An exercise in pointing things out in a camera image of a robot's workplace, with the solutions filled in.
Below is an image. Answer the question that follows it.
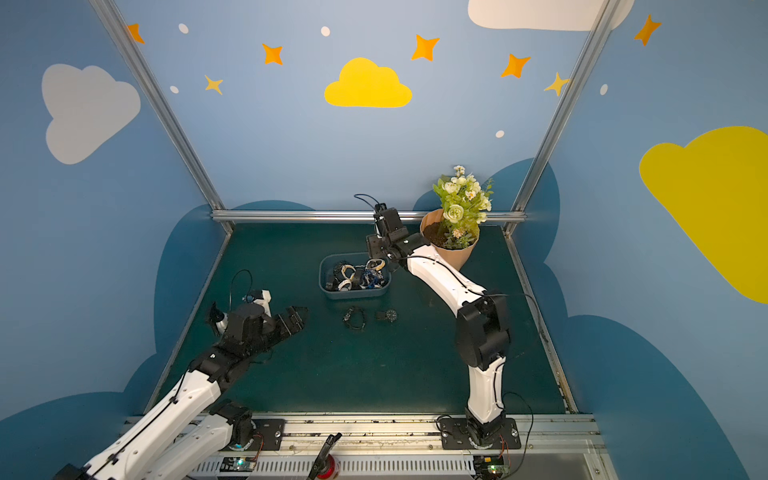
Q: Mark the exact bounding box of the aluminium left frame post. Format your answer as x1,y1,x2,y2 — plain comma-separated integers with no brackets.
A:
89,0,226,213

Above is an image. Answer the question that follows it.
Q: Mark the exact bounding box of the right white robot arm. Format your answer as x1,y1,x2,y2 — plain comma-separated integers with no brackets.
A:
366,203,512,448

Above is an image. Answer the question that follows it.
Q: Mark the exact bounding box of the blue plastic storage box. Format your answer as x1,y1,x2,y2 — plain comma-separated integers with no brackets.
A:
318,252,391,300

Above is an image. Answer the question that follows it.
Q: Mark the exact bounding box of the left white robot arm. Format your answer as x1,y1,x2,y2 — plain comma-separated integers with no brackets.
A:
54,299,308,479

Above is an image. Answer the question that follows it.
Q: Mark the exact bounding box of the aluminium right frame post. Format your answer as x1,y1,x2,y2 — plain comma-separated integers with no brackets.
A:
504,0,623,239

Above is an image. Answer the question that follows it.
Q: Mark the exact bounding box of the green circuit board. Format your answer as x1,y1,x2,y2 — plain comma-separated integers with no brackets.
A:
472,456,510,480
219,457,257,473

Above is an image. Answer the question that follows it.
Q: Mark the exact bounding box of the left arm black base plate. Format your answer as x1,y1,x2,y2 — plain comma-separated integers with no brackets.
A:
242,418,286,452

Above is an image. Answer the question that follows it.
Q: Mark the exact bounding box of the aluminium rail front frame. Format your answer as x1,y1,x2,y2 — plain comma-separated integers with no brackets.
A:
217,413,617,478

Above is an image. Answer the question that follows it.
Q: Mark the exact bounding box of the black digital strap watch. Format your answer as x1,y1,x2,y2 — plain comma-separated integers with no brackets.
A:
342,306,367,332

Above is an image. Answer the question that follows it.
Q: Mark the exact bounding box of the right green circuit board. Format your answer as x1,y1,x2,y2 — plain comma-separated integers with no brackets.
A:
472,456,510,480

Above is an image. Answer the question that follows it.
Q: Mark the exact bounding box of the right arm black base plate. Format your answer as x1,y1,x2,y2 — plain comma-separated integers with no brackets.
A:
435,415,522,450

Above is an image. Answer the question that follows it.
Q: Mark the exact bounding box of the ribbed terracotta flower pot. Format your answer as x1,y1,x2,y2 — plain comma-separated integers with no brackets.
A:
420,208,480,270

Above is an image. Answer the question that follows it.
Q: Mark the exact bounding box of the cream strap square watch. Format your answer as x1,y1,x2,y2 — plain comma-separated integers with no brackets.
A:
365,258,386,274

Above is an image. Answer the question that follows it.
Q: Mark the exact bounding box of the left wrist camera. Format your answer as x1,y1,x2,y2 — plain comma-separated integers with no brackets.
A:
243,290,271,315

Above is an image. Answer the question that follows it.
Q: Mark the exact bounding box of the left green circuit board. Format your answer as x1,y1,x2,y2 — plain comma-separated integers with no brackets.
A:
219,457,257,473

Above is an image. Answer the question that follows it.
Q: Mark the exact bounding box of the aluminium back frame bar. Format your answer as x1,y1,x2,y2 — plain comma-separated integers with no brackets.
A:
211,210,526,224

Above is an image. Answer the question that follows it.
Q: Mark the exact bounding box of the artificial white flower plant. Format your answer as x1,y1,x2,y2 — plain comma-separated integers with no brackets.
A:
432,165,494,251

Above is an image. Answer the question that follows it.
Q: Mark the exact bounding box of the small black watch white face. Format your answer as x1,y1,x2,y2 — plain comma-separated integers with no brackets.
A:
324,264,340,291

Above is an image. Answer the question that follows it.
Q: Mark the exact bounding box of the red emergency stop button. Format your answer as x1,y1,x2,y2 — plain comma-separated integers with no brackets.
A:
306,433,343,480

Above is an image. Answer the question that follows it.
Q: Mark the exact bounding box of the aluminium frame post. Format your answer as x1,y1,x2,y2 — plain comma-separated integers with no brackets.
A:
89,0,226,213
504,0,623,239

